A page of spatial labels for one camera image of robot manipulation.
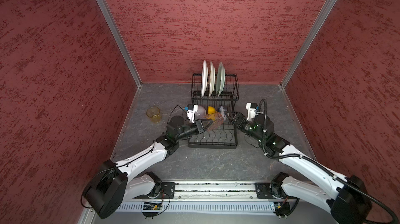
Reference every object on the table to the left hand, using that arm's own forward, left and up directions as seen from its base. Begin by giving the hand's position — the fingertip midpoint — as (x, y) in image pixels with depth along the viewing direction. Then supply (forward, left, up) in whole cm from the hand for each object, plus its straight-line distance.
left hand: (213, 124), depth 74 cm
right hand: (+3, -6, +1) cm, 7 cm away
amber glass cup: (+20, +39, -21) cm, 49 cm away
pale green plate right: (+17, -3, +13) cm, 22 cm away
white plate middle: (+19, +1, +13) cm, 23 cm away
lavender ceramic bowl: (+14, +7, -12) cm, 20 cm away
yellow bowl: (+16, +1, -11) cm, 20 cm away
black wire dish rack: (+15, 0, +2) cm, 15 cm away
